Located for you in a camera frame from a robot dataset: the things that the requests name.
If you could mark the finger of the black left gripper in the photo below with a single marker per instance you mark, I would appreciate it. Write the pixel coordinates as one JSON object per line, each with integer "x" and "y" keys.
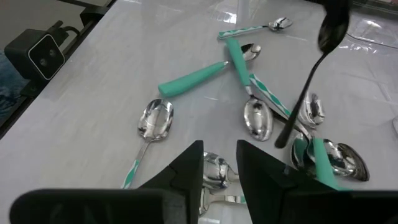
{"x": 337, "y": 6}

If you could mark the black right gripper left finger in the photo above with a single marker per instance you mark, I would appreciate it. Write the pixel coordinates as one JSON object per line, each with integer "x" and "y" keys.
{"x": 174, "y": 205}

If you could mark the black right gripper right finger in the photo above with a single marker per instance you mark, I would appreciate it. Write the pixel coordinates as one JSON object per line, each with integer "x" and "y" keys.
{"x": 280, "y": 202}

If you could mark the black metal spoon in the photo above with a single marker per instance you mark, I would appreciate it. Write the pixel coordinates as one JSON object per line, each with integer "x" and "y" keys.
{"x": 332, "y": 34}

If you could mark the clear plastic bin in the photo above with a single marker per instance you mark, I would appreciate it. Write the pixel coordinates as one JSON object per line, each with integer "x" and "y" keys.
{"x": 373, "y": 31}

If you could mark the black table-level camera box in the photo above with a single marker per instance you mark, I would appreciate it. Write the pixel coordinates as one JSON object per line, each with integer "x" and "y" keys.
{"x": 37, "y": 56}

